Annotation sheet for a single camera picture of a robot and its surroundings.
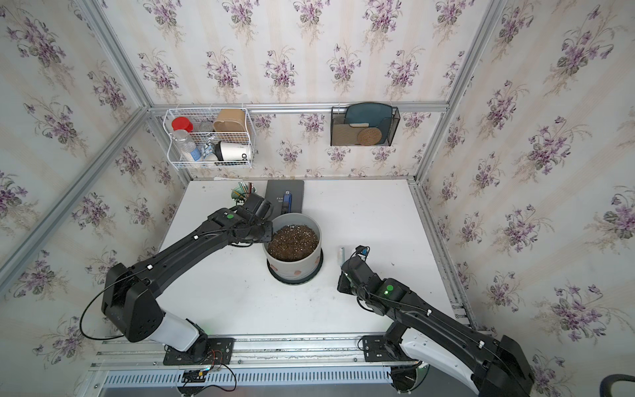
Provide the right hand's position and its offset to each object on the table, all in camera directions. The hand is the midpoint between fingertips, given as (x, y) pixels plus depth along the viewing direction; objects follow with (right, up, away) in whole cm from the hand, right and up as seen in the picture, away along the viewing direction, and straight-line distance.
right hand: (342, 277), depth 80 cm
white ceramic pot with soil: (-16, +8, +4) cm, 18 cm away
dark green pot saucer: (-14, -2, +4) cm, 15 cm away
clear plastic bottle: (-57, +46, +10) cm, 74 cm away
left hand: (-23, +13, +3) cm, 27 cm away
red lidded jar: (-59, +54, +11) cm, 81 cm away
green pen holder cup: (-39, +29, +18) cm, 52 cm away
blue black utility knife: (-21, +25, +22) cm, 39 cm away
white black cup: (-41, +45, +13) cm, 62 cm away
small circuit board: (-45, -27, -8) cm, 53 cm away
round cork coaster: (+13, +51, +18) cm, 56 cm away
